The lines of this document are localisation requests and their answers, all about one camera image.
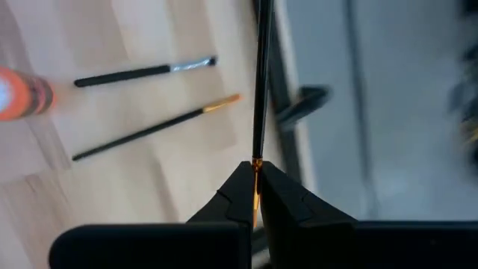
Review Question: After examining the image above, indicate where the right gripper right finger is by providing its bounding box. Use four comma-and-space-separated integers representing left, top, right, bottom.
260, 160, 478, 269

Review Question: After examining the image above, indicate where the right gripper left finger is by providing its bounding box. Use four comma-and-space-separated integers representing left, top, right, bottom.
48, 160, 257, 269

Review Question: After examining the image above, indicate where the black paintbrush gold ferrule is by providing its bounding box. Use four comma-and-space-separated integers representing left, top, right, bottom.
71, 93, 243, 162
250, 0, 276, 229

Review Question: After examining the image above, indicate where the black paintbrush silver ferrule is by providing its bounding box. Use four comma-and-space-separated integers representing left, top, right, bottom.
73, 55, 218, 89

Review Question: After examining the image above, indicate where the small orange paint bottle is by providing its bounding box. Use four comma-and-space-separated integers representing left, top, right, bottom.
0, 66, 56, 122

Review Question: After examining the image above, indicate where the black aluminium table frame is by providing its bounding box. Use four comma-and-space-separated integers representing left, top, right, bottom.
253, 0, 333, 184

